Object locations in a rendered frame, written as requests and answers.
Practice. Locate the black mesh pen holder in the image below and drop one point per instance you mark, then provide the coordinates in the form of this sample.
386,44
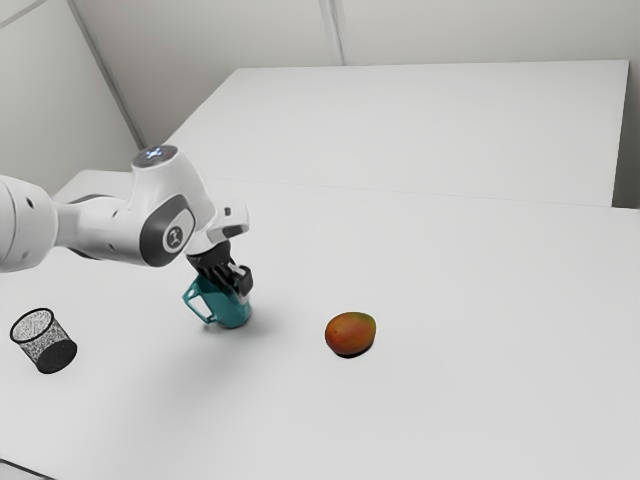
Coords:
43,341

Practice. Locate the orange red mango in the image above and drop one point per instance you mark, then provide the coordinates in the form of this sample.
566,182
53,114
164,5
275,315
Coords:
350,333

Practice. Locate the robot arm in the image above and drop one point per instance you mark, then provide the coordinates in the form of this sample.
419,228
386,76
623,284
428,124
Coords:
150,210

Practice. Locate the teal faceted mug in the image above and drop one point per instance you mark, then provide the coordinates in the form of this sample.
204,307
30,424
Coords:
225,310

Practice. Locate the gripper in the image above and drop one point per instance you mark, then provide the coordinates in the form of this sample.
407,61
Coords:
216,263

